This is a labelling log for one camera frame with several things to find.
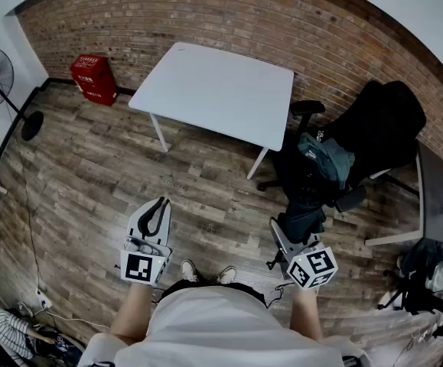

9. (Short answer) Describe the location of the person's white shirt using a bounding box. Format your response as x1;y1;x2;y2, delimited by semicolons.
77;284;372;367

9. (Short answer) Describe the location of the person's white shoe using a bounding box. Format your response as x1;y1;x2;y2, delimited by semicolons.
217;265;238;285
180;259;200;283

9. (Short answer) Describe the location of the person's right white shoe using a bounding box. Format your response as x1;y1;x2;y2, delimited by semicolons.
217;265;238;285

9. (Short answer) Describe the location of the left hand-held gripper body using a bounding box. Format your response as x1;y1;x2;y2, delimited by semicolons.
119;196;174;286

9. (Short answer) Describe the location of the teal jacket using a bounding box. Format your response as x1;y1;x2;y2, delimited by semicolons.
297;132;357;191

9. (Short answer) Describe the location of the black office chair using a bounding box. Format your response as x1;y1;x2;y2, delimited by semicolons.
257;80;428;214

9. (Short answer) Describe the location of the red box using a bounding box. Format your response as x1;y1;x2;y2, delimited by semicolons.
70;54;119;108

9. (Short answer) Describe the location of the dark grey desk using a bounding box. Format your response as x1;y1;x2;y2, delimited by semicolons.
364;139;443;247

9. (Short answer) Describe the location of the white table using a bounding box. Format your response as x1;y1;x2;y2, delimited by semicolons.
128;41;295;181

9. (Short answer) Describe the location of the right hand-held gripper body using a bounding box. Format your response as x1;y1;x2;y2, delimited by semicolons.
269;216;339;292

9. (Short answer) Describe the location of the person's left white shoe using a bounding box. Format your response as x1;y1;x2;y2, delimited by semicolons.
180;259;200;283

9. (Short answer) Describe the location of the black swivel chair base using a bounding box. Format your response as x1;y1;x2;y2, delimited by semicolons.
376;268;443;321

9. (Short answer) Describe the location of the person's left forearm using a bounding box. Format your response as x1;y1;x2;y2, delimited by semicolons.
109;281;157;346

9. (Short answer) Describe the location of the white power strip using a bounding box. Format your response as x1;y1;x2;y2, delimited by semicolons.
35;288;54;310

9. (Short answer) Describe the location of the black floor cable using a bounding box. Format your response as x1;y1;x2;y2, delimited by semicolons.
16;138;42;294

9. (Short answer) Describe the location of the person's right forearm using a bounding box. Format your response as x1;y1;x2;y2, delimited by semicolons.
289;287;324;344

